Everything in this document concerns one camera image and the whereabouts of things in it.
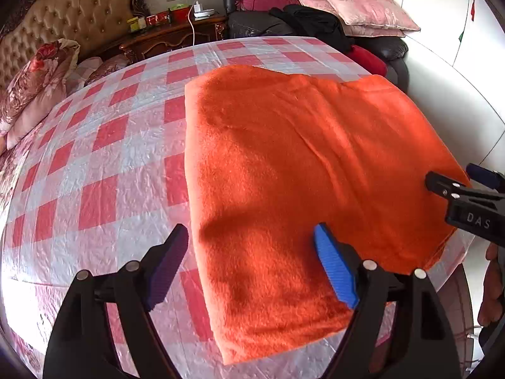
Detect magenta garment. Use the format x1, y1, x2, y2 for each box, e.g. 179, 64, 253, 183
235, 0, 300, 12

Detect pink checkered plastic tablecloth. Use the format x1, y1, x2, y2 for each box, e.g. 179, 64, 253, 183
1, 37, 472, 378

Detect pink satin cushion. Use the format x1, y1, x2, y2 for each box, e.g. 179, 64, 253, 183
299, 0, 420, 38

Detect red garment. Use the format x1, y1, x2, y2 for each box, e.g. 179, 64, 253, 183
346, 45, 387, 77

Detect red tin box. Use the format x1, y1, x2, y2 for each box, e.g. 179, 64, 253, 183
146, 4, 190, 27

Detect right hand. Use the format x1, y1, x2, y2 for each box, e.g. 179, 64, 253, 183
478, 243, 503, 327

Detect yellow jar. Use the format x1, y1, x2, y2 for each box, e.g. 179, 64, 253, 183
128, 16, 146, 33

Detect black clothes pile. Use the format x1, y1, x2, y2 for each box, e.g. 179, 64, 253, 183
269, 4, 353, 54

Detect black leather armchair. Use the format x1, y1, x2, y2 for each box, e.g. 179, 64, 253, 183
223, 0, 409, 93

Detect pink pillow on bed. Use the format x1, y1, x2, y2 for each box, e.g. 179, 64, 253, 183
66, 54, 130, 96

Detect white charger with cable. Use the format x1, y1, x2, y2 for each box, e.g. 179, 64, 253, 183
187, 1, 216, 45

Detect dark wooden nightstand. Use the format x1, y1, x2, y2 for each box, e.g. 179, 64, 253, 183
119, 15, 228, 63

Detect white wardrobe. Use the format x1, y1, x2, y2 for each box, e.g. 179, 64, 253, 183
395, 0, 504, 171

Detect orange fleece pants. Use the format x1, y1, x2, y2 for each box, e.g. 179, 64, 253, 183
185, 65, 468, 364

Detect tufted carved headboard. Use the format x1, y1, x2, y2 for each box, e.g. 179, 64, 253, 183
1, 0, 150, 88

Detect floral bed sheet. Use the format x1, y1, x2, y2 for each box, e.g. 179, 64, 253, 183
0, 122, 43, 228

